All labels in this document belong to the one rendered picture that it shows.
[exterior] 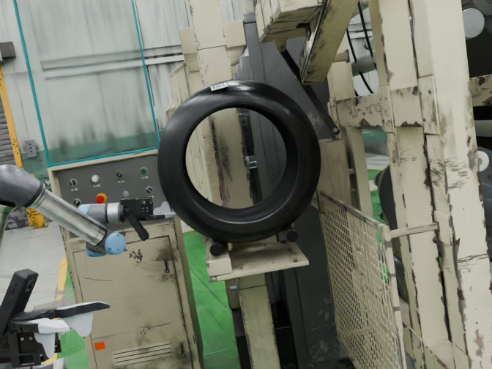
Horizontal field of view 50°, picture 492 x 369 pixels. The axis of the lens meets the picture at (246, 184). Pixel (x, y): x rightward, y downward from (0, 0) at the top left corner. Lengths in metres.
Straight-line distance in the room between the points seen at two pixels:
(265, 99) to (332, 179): 0.54
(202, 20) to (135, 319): 1.48
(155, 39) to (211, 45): 9.03
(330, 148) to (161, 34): 9.28
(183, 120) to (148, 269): 1.05
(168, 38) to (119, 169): 8.75
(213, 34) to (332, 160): 0.72
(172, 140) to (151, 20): 9.53
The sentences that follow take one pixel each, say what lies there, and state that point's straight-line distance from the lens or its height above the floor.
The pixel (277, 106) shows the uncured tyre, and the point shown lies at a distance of 1.87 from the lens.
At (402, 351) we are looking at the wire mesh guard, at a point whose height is 0.65.
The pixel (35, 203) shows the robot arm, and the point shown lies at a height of 1.19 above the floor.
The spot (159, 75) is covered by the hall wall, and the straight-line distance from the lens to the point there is 11.16.
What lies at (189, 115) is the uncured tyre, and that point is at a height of 1.39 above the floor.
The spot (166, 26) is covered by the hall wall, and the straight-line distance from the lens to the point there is 11.35.
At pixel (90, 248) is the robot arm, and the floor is 0.97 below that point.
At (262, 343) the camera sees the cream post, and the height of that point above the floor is 0.36.
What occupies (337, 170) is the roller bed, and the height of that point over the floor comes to 1.07.
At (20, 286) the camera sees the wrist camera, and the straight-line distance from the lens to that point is 0.99.
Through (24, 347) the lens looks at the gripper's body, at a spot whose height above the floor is 1.03.
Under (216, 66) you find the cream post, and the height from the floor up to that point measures 1.58.
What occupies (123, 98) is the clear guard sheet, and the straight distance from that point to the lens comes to 2.65.
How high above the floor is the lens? 1.34
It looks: 7 degrees down
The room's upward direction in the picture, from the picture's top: 9 degrees counter-clockwise
